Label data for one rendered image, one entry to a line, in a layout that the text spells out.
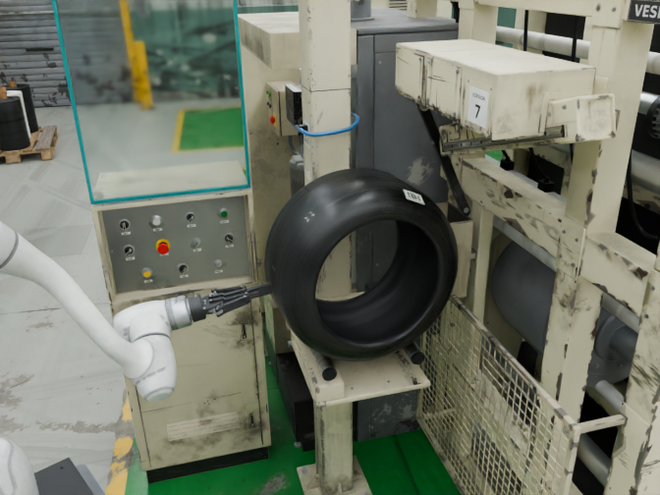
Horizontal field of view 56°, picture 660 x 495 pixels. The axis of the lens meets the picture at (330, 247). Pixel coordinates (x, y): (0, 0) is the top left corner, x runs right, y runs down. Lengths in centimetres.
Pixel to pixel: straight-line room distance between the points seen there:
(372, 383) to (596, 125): 102
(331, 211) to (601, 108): 69
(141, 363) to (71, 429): 169
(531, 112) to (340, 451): 160
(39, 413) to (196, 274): 138
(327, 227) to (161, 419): 133
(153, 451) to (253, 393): 47
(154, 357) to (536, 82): 112
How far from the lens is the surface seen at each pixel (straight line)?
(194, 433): 274
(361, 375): 202
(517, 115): 145
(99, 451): 315
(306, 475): 282
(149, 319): 175
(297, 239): 166
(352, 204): 165
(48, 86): 1100
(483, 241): 222
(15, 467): 165
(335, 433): 251
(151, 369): 166
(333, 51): 190
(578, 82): 152
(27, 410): 354
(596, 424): 168
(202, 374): 257
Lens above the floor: 200
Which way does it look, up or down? 25 degrees down
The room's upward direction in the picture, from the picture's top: 1 degrees counter-clockwise
